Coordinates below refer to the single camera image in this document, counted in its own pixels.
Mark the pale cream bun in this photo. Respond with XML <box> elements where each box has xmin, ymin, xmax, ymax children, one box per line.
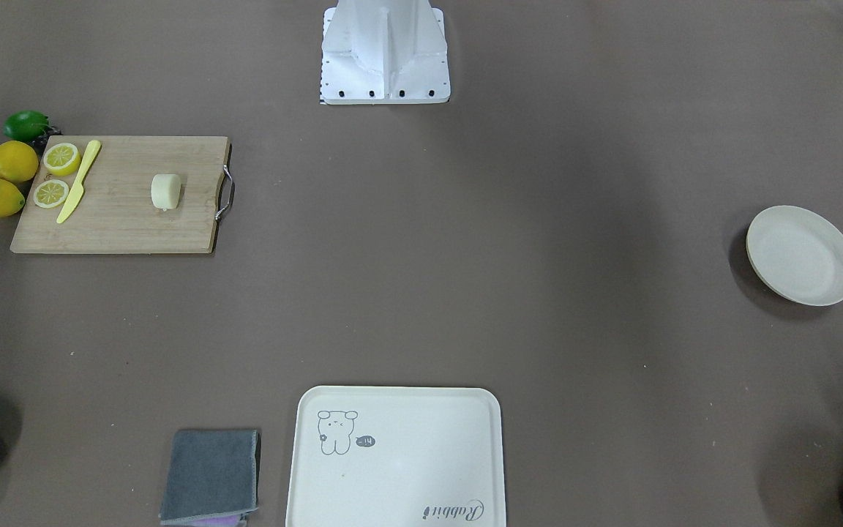
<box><xmin>150</xmin><ymin>173</ymin><xmax>183</xmax><ymax>211</ymax></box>

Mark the cream rabbit print tray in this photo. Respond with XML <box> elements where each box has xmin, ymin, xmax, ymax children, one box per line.
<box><xmin>285</xmin><ymin>386</ymin><xmax>506</xmax><ymax>526</ymax></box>

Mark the grey folded cloth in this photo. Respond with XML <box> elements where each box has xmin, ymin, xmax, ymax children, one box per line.
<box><xmin>160</xmin><ymin>428</ymin><xmax>260</xmax><ymax>526</ymax></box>

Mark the yellow plastic knife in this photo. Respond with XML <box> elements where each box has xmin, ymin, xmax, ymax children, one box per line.
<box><xmin>56</xmin><ymin>140</ymin><xmax>102</xmax><ymax>224</ymax></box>

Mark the upper lemon half slice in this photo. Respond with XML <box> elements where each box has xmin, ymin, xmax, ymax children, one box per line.
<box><xmin>42</xmin><ymin>143</ymin><xmax>83</xmax><ymax>177</ymax></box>

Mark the lemon half slice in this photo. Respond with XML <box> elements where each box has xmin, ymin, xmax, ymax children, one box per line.
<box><xmin>30</xmin><ymin>178</ymin><xmax>70</xmax><ymax>209</ymax></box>
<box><xmin>42</xmin><ymin>143</ymin><xmax>83</xmax><ymax>177</ymax></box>

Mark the round cream plate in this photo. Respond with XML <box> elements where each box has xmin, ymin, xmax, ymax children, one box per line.
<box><xmin>746</xmin><ymin>206</ymin><xmax>843</xmax><ymax>307</ymax></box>

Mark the lower lemon half slice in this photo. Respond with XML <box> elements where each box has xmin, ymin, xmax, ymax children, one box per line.
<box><xmin>30</xmin><ymin>178</ymin><xmax>70</xmax><ymax>209</ymax></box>

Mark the upper whole yellow lemon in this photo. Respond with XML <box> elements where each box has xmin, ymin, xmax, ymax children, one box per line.
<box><xmin>0</xmin><ymin>140</ymin><xmax>40</xmax><ymax>184</ymax></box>

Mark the green lime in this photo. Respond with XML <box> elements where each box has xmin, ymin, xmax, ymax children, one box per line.
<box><xmin>2</xmin><ymin>111</ymin><xmax>50</xmax><ymax>143</ymax></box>

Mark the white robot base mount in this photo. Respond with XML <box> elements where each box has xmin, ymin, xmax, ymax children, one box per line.
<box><xmin>319</xmin><ymin>1</ymin><xmax>452</xmax><ymax>105</ymax></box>

